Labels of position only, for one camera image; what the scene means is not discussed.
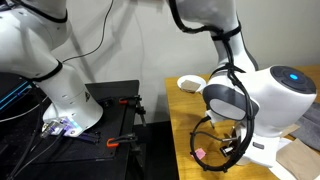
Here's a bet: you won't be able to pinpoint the thin black wall cable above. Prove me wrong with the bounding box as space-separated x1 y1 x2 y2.
62 0 115 64

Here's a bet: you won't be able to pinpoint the orange black clamp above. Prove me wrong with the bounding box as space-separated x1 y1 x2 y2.
118 95 148 128
106 132 139 149

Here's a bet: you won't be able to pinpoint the black robot stand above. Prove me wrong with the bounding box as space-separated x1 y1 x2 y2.
0 79 148 180

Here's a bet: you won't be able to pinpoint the grey cloth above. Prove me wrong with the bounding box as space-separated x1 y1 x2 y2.
289 101 320 152

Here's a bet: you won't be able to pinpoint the large brown napkin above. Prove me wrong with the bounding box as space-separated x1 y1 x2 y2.
275 138 320 180

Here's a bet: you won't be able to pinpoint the pink sticky note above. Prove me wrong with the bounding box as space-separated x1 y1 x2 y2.
189 147 207 161

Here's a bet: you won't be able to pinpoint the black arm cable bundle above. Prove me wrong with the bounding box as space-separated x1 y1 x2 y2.
168 0 257 173

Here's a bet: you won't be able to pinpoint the black box with blue stripes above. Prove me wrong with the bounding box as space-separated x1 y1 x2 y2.
0 72 52 125

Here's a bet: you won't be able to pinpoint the small brown napkin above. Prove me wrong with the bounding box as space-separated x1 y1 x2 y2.
180 79 202 93

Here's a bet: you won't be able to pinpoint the black base cables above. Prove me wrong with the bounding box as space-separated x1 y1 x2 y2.
5 111 68 180

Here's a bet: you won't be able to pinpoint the white bowl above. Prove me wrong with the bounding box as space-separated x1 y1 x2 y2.
176 74 208 94

